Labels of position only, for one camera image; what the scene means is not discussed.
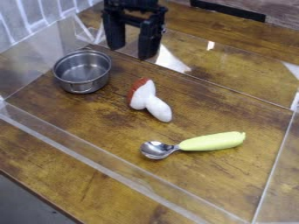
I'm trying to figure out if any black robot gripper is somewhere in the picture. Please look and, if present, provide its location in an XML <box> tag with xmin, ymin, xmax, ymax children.
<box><xmin>102</xmin><ymin>0</ymin><xmax>168</xmax><ymax>60</ymax></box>

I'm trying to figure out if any white red-capped toy mushroom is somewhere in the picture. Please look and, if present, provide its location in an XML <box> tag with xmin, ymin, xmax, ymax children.
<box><xmin>127</xmin><ymin>77</ymin><xmax>172</xmax><ymax>123</ymax></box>

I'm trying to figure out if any small silver metal pot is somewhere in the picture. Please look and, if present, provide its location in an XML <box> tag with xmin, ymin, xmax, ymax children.
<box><xmin>52</xmin><ymin>48</ymin><xmax>112</xmax><ymax>95</ymax></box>

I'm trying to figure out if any black bar in background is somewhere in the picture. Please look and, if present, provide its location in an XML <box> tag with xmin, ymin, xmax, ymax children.
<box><xmin>189</xmin><ymin>0</ymin><xmax>267</xmax><ymax>23</ymax></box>

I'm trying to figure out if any clear acrylic enclosure wall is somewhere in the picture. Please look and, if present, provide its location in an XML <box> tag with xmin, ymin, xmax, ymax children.
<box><xmin>0</xmin><ymin>3</ymin><xmax>299</xmax><ymax>224</ymax></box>

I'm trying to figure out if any spoon with yellow-green handle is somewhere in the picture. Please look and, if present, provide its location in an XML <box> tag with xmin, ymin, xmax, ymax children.
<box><xmin>140</xmin><ymin>131</ymin><xmax>245</xmax><ymax>160</ymax></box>

